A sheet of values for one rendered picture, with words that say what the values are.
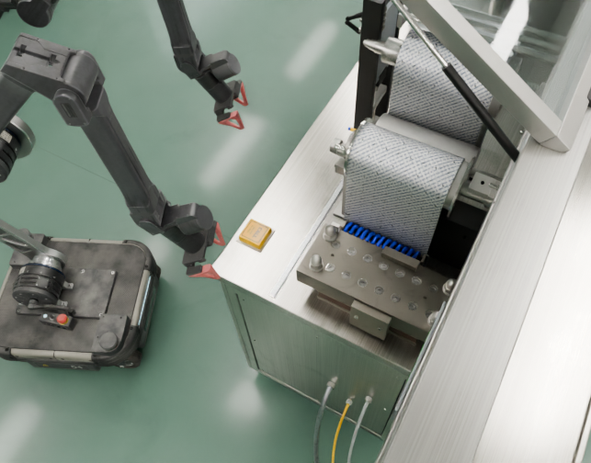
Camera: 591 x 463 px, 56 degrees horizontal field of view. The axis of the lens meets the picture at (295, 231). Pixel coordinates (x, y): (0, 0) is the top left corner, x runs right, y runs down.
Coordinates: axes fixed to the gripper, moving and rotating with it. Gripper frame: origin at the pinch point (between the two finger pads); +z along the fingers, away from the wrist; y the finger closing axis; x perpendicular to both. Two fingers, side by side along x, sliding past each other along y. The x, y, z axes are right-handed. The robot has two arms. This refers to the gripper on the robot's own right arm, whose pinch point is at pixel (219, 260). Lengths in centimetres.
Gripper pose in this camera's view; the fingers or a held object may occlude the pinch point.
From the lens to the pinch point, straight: 141.9
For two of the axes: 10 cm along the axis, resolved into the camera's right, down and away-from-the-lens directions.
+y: 0.7, -8.5, 5.3
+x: -8.5, 2.2, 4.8
